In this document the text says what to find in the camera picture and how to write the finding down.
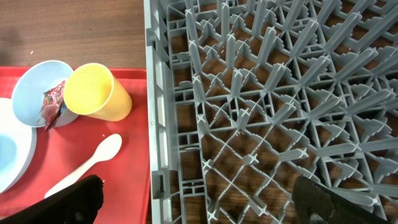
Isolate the grey dishwasher rack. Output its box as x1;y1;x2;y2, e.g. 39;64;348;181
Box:
144;0;397;223

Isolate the light blue plate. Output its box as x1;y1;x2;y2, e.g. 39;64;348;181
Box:
1;98;37;193

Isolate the white plastic spoon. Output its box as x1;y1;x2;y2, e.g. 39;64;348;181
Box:
44;134;122;198

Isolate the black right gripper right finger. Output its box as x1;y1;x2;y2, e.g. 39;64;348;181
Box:
292;175;388;224

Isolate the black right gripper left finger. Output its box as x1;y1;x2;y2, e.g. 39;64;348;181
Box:
1;175;104;224

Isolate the red snack wrapper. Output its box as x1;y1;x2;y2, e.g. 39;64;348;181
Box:
40;80;66;132

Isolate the yellow plastic cup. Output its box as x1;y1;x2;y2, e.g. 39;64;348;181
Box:
63;63;132;121

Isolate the red plastic tray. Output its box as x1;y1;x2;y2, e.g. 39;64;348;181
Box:
1;68;150;223

